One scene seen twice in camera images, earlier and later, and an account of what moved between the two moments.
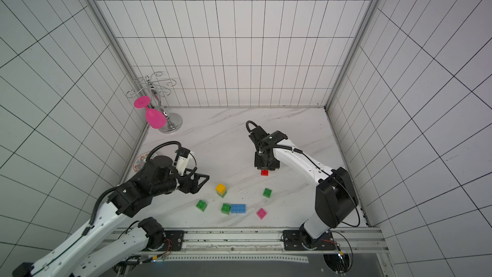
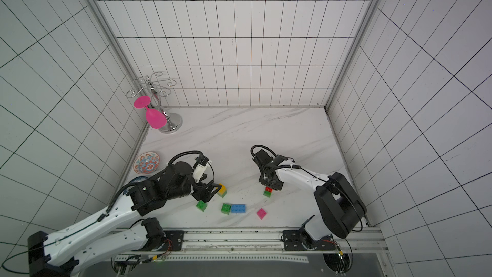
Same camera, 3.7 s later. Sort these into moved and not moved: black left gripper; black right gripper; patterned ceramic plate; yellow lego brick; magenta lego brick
Moved: black left gripper; black right gripper
Not moved: yellow lego brick; magenta lego brick; patterned ceramic plate
